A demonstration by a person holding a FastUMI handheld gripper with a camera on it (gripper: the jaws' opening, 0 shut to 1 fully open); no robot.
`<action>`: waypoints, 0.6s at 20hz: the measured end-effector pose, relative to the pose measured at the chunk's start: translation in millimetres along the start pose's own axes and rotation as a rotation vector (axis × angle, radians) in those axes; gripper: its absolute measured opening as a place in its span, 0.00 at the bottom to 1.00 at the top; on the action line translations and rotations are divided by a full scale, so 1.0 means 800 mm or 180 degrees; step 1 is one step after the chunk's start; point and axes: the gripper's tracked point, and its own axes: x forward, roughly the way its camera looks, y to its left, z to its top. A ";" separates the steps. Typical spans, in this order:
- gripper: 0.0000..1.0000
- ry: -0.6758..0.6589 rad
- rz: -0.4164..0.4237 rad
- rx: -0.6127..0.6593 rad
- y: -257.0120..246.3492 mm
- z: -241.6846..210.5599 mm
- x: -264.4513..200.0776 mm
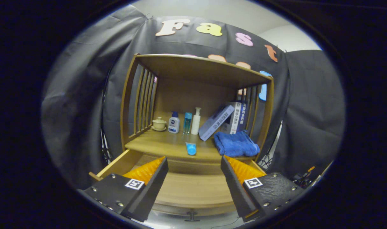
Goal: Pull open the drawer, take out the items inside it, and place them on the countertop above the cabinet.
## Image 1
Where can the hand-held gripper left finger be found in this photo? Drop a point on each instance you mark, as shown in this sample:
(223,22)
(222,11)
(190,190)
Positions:
(153,187)

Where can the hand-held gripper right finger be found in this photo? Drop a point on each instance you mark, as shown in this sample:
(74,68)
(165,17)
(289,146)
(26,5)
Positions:
(233,187)

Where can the wooden drawer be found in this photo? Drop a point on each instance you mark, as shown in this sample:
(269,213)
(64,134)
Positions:
(193,187)

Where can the blue white cosmetic tube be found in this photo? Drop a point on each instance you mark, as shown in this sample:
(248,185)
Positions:
(191,149)

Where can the wooden countertop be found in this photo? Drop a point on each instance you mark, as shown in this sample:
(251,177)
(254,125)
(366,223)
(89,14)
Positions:
(161,144)

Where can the wooden cabinet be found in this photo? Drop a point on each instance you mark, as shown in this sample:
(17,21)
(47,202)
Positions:
(187,95)

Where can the blue towel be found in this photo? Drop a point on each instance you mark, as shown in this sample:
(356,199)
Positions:
(236,144)

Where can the black tripod stand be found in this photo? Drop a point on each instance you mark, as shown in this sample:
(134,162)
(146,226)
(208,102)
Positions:
(270,159)
(105,149)

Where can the cream lidded cup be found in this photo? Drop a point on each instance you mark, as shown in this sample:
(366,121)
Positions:
(158,124)

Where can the lavender book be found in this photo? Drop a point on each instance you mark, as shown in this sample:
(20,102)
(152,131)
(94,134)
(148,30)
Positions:
(215,124)

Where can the white bottle blue cap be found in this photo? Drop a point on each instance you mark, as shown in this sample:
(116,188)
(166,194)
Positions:
(173,124)

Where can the white spine book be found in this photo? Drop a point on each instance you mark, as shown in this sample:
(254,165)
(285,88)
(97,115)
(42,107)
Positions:
(235,119)

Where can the black orange tool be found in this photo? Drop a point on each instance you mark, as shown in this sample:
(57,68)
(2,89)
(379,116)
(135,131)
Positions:
(303,178)

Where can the dark blue book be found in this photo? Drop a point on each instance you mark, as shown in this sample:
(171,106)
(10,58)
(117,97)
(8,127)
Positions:
(243,116)

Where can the clear blue bottle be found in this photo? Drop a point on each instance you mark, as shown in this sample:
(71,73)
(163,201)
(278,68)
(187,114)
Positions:
(187,122)

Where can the white pump bottle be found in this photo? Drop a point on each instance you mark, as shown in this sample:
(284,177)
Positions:
(195,122)

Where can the black backdrop cloth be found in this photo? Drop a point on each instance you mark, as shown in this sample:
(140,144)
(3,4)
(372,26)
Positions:
(79,95)

